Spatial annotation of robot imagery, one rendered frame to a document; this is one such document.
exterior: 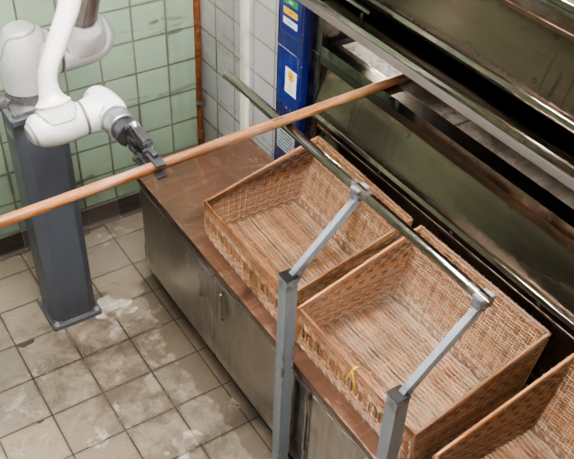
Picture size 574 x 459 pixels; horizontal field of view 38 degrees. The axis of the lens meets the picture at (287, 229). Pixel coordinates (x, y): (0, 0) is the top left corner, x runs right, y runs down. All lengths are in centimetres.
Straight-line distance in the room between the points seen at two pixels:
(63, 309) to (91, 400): 42
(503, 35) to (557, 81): 20
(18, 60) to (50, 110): 43
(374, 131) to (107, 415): 142
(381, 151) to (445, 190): 30
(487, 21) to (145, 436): 185
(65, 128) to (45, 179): 64
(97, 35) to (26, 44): 23
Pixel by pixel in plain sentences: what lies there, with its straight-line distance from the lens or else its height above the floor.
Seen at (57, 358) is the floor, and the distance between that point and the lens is 341.
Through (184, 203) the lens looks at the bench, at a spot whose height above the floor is 58.
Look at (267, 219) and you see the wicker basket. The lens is 303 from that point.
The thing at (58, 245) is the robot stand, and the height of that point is 42.
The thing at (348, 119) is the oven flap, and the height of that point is 99.
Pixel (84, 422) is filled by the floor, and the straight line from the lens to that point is 320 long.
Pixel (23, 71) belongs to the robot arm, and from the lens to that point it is 284.
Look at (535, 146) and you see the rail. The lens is 203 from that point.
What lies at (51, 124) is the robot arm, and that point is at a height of 122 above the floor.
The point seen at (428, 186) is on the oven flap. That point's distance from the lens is 260.
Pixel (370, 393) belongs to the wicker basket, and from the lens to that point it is 234.
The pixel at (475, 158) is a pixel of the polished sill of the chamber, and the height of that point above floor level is 117.
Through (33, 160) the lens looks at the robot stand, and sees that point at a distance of 300.
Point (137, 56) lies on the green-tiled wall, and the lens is 364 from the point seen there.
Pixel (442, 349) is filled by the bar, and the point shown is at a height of 105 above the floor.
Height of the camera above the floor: 251
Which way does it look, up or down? 40 degrees down
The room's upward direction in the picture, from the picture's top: 3 degrees clockwise
